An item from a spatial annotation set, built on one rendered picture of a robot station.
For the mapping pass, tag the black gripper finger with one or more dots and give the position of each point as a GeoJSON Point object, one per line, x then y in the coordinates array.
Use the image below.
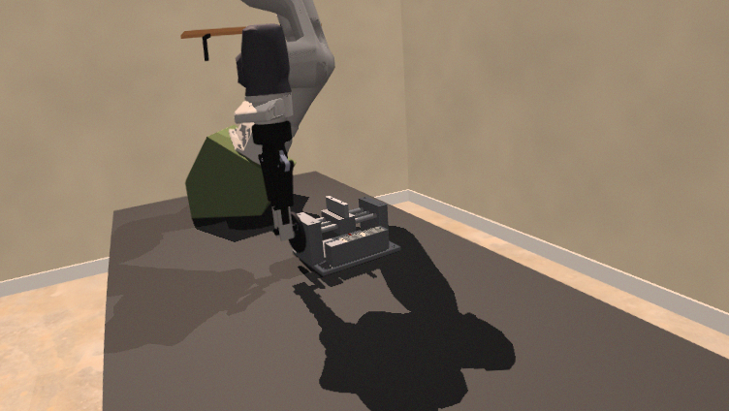
{"type": "Point", "coordinates": [269, 184]}
{"type": "Point", "coordinates": [283, 190]}

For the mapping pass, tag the grey bench vise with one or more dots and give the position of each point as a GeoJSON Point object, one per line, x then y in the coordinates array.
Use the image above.
{"type": "Point", "coordinates": [349, 249]}

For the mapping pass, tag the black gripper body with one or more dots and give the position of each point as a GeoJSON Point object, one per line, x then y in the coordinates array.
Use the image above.
{"type": "Point", "coordinates": [272, 137]}

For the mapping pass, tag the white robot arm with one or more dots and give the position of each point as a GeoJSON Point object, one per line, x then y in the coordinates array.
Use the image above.
{"type": "Point", "coordinates": [265, 66]}

